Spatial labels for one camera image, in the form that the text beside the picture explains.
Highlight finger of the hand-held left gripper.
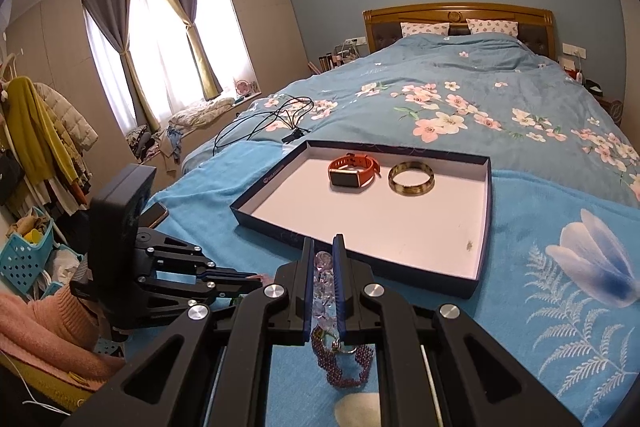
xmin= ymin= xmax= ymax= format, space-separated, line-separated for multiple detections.
xmin=149 ymin=236 xmax=265 ymax=285
xmin=136 ymin=273 xmax=265 ymax=314

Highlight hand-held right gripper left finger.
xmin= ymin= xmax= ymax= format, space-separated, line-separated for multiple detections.
xmin=60 ymin=237 xmax=316 ymax=427

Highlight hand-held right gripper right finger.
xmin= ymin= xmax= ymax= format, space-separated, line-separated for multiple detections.
xmin=332 ymin=234 xmax=583 ymax=427

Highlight clear crystal bead bracelet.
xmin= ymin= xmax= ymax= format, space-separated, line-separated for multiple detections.
xmin=312 ymin=251 xmax=337 ymax=330

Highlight purple bead bracelet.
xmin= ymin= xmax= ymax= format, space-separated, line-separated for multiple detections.
xmin=310 ymin=326 xmax=377 ymax=389

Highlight navy cardboard tray box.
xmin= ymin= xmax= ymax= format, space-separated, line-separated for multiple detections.
xmin=230 ymin=139 xmax=493 ymax=300

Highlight person's left forearm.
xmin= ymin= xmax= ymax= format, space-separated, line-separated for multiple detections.
xmin=0 ymin=284 xmax=126 ymax=383

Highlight brown phone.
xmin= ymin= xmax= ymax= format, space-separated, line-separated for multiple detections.
xmin=142 ymin=202 xmax=168 ymax=228

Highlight pile of mixed clothes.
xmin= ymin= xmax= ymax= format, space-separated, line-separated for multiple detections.
xmin=125 ymin=124 xmax=181 ymax=162

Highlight blue plastic basket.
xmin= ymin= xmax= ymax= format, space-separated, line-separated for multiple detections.
xmin=0 ymin=219 xmax=56 ymax=303

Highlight orange smartwatch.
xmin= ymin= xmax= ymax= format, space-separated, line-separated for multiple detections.
xmin=327 ymin=152 xmax=382 ymax=188

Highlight beige puffer jacket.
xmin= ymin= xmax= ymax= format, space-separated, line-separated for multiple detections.
xmin=32 ymin=82 xmax=100 ymax=152

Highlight black bag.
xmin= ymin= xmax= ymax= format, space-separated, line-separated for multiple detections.
xmin=0 ymin=149 xmax=26 ymax=192

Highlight yellow coat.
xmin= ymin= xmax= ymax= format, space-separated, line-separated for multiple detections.
xmin=2 ymin=77 xmax=76 ymax=188

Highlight crumpled bedding pile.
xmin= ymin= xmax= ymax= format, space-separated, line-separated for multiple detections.
xmin=167 ymin=99 xmax=236 ymax=130

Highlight tortoiseshell bangle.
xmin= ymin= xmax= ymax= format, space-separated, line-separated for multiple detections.
xmin=388 ymin=160 xmax=436 ymax=198

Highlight white sheer curtain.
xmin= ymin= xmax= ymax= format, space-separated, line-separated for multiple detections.
xmin=95 ymin=0 xmax=211 ymax=122

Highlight cosmetics on bedside table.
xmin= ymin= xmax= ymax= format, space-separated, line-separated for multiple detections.
xmin=307 ymin=42 xmax=368 ymax=75

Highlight floral blue duvet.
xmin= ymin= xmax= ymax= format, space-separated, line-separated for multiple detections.
xmin=182 ymin=32 xmax=640 ymax=218

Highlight floral pillow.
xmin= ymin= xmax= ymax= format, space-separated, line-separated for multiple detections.
xmin=466 ymin=19 xmax=519 ymax=36
xmin=400 ymin=22 xmax=451 ymax=38

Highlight wooden headboard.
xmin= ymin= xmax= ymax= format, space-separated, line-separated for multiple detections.
xmin=362 ymin=3 xmax=558 ymax=62

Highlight black cable bundle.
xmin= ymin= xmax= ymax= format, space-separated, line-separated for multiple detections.
xmin=212 ymin=94 xmax=316 ymax=155

